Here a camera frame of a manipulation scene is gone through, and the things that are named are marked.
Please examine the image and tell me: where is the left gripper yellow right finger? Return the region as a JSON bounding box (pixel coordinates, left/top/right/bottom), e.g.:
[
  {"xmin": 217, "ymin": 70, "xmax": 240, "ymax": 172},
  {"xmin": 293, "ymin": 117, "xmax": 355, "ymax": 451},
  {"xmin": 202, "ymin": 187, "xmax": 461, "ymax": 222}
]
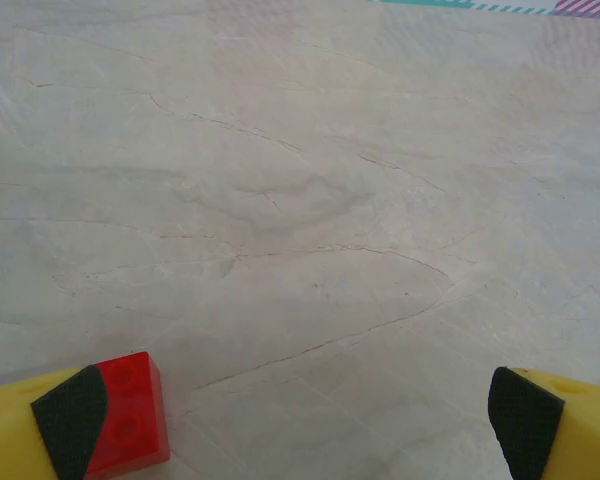
[{"xmin": 487, "ymin": 366, "xmax": 600, "ymax": 480}]

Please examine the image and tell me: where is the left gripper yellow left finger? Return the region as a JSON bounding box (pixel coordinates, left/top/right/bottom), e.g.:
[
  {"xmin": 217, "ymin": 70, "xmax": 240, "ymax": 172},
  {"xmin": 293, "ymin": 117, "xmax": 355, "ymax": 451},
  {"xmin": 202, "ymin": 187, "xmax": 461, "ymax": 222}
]
[{"xmin": 0, "ymin": 364, "xmax": 111, "ymax": 480}]

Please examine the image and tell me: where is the red toy brick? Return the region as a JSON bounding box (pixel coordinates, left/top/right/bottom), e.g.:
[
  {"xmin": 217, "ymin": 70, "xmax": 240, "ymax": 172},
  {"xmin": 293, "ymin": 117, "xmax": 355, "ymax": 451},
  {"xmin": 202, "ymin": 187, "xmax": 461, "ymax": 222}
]
[{"xmin": 85, "ymin": 351, "xmax": 171, "ymax": 479}]

